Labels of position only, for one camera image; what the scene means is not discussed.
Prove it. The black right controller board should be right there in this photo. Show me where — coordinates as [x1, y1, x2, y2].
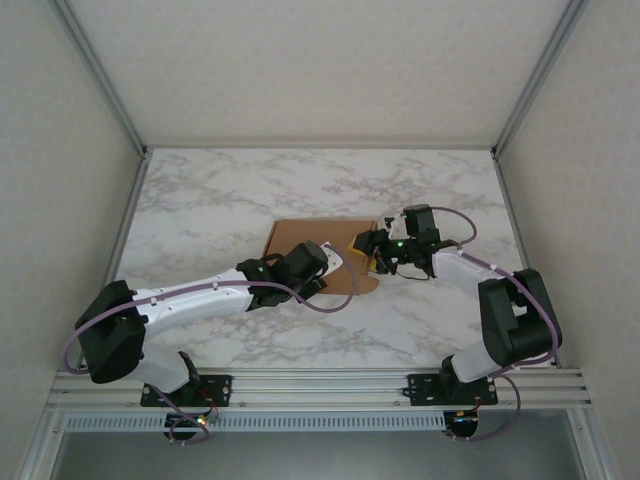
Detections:
[443, 409, 482, 441]

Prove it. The brown cardboard box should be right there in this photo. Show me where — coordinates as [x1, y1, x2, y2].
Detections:
[263, 217, 382, 297]

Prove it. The grey slotted cable duct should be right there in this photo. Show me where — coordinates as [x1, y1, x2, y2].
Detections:
[64, 412, 448, 432]

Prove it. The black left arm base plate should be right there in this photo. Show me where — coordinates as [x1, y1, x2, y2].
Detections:
[139, 373, 235, 409]

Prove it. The aluminium lower frame leg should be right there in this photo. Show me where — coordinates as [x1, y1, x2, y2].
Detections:
[567, 409, 624, 480]
[17, 409, 69, 480]

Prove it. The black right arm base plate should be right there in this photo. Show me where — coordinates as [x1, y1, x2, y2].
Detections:
[407, 372, 500, 407]

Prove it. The aluminium mounting rail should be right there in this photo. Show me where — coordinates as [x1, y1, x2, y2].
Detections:
[47, 368, 594, 412]

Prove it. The black left controller board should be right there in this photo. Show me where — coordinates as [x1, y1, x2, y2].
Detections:
[164, 412, 212, 444]

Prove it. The black controller board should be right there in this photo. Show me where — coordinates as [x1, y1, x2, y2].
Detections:
[443, 409, 482, 441]
[164, 412, 212, 444]

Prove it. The aluminium frame post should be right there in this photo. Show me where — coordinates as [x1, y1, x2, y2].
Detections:
[489, 0, 594, 160]
[47, 0, 151, 157]

